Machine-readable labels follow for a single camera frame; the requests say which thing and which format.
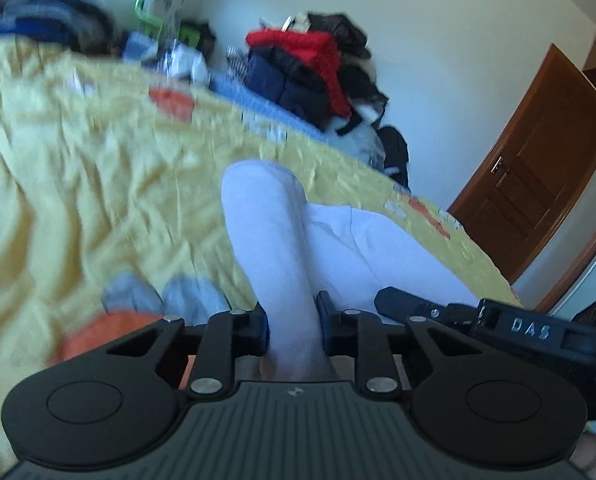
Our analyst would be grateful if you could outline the white bundle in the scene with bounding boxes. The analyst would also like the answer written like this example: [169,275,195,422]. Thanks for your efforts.
[337,122,388,167]

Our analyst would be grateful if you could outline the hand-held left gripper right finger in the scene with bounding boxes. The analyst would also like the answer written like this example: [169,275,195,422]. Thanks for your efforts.
[317,291,484,401]

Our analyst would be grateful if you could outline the green plastic chair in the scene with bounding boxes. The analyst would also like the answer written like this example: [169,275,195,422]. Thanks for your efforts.
[135,0,165,27]

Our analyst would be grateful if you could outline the black garment heap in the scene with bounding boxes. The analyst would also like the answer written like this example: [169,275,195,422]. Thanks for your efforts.
[305,10,390,113]

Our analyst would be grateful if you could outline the red jacket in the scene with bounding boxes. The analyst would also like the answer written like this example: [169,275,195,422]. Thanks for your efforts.
[245,29,355,117]

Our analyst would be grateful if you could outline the black and white clothes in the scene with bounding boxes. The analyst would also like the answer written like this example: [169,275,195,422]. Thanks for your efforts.
[165,42,213,86]

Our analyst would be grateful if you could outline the pile of dark clothes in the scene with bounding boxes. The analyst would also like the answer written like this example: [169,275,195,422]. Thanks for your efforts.
[0,0,125,57]

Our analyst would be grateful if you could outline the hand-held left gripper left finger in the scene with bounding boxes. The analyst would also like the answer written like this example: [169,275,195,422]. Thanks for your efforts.
[105,304,270,401]

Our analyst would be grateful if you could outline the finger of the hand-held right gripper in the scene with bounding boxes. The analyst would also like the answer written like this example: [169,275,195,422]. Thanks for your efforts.
[375,286,480,334]

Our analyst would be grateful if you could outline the light lavender garment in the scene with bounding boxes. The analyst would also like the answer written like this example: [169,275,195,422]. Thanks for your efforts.
[220,159,485,382]

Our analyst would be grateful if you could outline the navy padded jacket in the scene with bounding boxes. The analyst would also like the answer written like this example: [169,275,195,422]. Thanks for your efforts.
[242,47,331,128]

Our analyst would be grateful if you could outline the yellow printed bedspread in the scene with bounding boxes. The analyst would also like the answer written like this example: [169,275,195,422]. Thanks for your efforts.
[0,37,525,461]

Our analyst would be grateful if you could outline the brown wooden door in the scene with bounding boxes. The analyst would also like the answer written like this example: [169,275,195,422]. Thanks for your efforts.
[448,42,596,286]

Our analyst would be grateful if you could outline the black bag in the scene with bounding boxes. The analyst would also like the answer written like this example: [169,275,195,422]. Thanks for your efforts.
[377,126,410,188]

